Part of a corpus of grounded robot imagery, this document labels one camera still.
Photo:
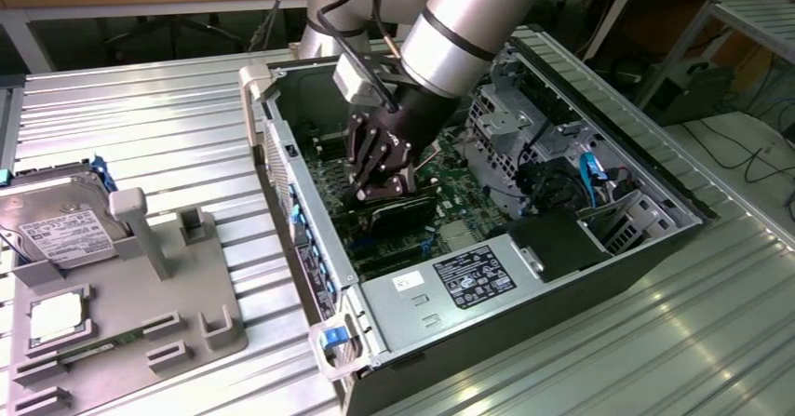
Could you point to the grey metal frame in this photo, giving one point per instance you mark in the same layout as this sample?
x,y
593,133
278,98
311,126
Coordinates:
x,y
10,109

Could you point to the grey power supply unit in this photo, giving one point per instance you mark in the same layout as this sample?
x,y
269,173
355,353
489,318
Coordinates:
x,y
435,304

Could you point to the grey parts rack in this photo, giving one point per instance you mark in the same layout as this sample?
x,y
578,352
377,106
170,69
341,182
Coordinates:
x,y
155,304

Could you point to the hard disk with blue bracket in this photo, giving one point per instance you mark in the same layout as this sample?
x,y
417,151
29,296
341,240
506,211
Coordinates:
x,y
57,230

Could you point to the beige chipset heatsink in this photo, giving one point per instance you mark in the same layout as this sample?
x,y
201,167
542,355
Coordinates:
x,y
459,235

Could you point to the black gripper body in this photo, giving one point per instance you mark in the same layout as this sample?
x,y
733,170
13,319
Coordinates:
x,y
410,127

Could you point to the black stand legs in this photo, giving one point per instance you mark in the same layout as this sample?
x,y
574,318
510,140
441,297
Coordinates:
x,y
181,27

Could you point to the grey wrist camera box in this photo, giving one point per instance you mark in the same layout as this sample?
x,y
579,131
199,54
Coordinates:
x,y
361,78

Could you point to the metal slat side table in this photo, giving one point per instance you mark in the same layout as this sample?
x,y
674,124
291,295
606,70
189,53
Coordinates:
x,y
758,20

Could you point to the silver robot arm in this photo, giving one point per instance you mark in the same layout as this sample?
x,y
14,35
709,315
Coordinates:
x,y
459,39

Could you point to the open black PC case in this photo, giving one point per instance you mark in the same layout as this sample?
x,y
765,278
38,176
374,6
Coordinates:
x,y
497,351

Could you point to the black graphics card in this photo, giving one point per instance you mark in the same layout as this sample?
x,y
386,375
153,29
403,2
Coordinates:
x,y
398,216

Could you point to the black expansion slot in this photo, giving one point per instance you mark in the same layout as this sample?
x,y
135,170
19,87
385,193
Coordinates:
x,y
389,258

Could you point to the blue case latch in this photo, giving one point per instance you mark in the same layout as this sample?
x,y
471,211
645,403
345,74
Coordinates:
x,y
335,335

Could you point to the metal disk bay cage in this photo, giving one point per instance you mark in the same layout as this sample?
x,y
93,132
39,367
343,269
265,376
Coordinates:
x,y
497,109

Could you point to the black equipment box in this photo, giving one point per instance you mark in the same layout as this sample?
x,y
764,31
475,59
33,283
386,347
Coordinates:
x,y
702,90

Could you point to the black plastic duct cover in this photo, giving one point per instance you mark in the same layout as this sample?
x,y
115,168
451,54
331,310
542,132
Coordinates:
x,y
553,244

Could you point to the silver CPU chip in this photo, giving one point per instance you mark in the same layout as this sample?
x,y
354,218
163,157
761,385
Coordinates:
x,y
58,318

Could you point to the green motherboard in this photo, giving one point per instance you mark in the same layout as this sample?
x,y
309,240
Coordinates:
x,y
466,188

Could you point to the perforated metal disk bay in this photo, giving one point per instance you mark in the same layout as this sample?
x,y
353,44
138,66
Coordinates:
x,y
628,230

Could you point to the green RAM stick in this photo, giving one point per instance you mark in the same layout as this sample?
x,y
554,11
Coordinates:
x,y
99,345

